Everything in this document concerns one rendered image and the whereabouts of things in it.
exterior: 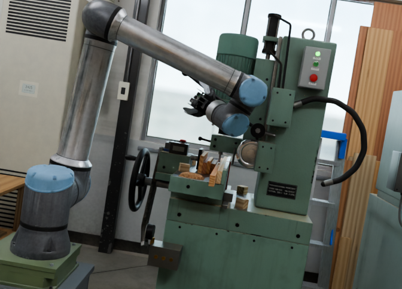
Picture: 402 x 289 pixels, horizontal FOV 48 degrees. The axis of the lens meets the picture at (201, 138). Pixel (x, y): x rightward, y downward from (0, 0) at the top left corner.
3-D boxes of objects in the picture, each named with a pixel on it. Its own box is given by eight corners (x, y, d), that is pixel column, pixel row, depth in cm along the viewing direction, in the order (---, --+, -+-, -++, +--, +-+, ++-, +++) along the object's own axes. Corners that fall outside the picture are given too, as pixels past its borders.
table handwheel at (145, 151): (125, 224, 202) (142, 183, 226) (168, 232, 200) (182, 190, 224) (124, 173, 186) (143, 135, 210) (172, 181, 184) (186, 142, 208)
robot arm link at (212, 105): (235, 109, 171) (222, 131, 172) (229, 105, 175) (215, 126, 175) (219, 99, 165) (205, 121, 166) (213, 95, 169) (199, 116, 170)
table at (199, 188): (169, 168, 236) (171, 157, 235) (227, 178, 233) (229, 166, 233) (143, 186, 175) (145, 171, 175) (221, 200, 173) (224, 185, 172)
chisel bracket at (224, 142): (209, 151, 206) (212, 133, 205) (240, 157, 204) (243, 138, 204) (208, 153, 198) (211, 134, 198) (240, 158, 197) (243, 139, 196)
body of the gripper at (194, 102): (196, 87, 178) (211, 96, 169) (212, 96, 184) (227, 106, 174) (186, 103, 179) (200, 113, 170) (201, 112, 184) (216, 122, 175)
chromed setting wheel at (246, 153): (234, 165, 190) (238, 136, 190) (263, 170, 189) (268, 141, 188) (233, 166, 187) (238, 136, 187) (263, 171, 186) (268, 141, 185)
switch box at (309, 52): (297, 87, 186) (304, 48, 185) (321, 90, 185) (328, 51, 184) (298, 85, 180) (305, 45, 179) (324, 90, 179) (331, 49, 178)
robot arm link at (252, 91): (81, -15, 142) (275, 82, 142) (92, -6, 154) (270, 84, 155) (66, 19, 143) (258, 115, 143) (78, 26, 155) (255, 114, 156)
